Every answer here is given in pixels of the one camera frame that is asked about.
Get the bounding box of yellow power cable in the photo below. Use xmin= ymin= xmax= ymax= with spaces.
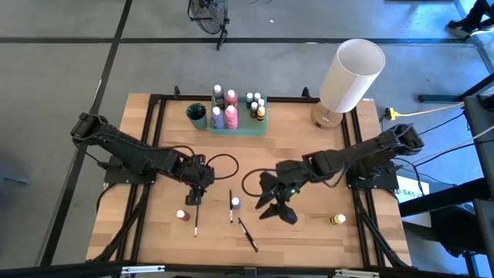
xmin=396 ymin=100 xmax=468 ymax=117

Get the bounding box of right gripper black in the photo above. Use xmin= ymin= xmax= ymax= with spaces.
xmin=255 ymin=160 xmax=316 ymax=221

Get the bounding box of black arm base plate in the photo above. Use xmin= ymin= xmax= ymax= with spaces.
xmin=343 ymin=158 xmax=401 ymax=191
xmin=103 ymin=154 xmax=159 ymax=185

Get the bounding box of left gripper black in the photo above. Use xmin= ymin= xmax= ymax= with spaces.
xmin=178 ymin=153 xmax=215 ymax=206

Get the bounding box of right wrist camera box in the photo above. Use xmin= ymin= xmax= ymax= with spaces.
xmin=276 ymin=198 xmax=299 ymax=226

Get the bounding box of white printed sign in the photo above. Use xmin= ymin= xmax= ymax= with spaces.
xmin=394 ymin=175 xmax=430 ymax=205

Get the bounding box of large pink paint bottle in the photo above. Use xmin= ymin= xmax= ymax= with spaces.
xmin=225 ymin=104 xmax=239 ymax=131

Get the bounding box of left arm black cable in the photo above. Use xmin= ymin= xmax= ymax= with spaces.
xmin=206 ymin=153 xmax=240 ymax=181

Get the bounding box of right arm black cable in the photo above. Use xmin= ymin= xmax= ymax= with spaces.
xmin=241 ymin=168 xmax=279 ymax=198

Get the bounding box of large purple paint bottle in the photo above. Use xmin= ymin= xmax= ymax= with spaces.
xmin=211 ymin=106 xmax=225 ymax=131

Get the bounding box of large dark paint bottle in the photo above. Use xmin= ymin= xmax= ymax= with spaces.
xmin=211 ymin=83 xmax=227 ymax=110

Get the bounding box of white cable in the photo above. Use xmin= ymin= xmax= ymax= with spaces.
xmin=442 ymin=125 xmax=494 ymax=154

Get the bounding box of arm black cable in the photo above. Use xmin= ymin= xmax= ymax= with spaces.
xmin=241 ymin=168 xmax=279 ymax=198
xmin=206 ymin=153 xmax=240 ymax=181

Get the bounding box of person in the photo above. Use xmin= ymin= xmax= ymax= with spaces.
xmin=446 ymin=0 xmax=494 ymax=39

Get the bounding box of teal plastic cup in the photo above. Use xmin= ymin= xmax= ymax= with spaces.
xmin=185 ymin=102 xmax=208 ymax=131

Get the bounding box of black floor fan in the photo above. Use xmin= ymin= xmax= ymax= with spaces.
xmin=187 ymin=0 xmax=231 ymax=52

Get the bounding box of black floor cable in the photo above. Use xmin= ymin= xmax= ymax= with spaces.
xmin=418 ymin=111 xmax=466 ymax=137
xmin=2 ymin=175 xmax=31 ymax=185

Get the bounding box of large bright red paint bottle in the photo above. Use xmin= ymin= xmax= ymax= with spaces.
xmin=225 ymin=89 xmax=239 ymax=109

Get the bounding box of black bar with silver brackets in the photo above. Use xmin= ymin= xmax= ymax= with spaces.
xmin=0 ymin=260 xmax=494 ymax=278

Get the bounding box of black aluminium table frame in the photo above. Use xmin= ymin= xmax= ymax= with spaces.
xmin=86 ymin=85 xmax=414 ymax=271

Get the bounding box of black desk frame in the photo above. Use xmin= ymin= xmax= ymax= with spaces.
xmin=397 ymin=73 xmax=494 ymax=278

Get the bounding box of white shade table lamp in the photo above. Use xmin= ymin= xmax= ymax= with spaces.
xmin=310 ymin=38 xmax=387 ymax=131

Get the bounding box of teal translucent plastic bin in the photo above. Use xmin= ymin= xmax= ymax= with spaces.
xmin=208 ymin=94 xmax=268 ymax=137

